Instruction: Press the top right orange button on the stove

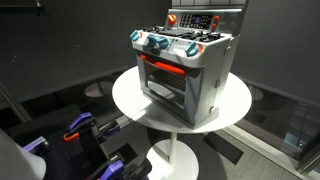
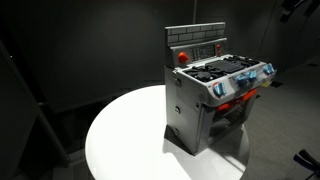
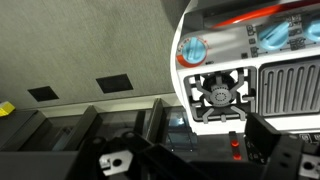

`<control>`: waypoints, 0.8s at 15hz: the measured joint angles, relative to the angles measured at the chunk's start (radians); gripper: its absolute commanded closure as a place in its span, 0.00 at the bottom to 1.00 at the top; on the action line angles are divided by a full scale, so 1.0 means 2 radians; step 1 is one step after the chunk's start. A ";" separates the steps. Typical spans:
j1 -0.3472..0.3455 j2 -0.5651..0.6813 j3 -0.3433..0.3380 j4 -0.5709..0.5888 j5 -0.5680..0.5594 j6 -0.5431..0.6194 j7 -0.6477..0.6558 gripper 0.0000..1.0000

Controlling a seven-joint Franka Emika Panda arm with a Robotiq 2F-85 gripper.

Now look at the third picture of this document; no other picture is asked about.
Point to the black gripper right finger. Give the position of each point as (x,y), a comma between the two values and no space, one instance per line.
(283,156)

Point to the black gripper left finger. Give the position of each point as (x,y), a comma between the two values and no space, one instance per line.
(116,162)

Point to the small orange stove button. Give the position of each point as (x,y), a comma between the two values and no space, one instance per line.
(235,143)

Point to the grey toy stove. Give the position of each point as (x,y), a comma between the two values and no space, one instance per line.
(230,50)

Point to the blue stove knob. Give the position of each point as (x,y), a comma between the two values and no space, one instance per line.
(314,30)
(274,35)

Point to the black storage bins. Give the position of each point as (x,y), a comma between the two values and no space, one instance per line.
(85,126)

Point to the grey ribbed griddle plate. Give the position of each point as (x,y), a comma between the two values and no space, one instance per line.
(290,88)

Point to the grey burner grate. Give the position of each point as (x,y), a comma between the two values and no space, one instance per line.
(220,96)

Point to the yellow block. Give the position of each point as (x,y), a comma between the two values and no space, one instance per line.
(6,109)

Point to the white round pedestal table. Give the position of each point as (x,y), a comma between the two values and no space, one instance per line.
(174,70)

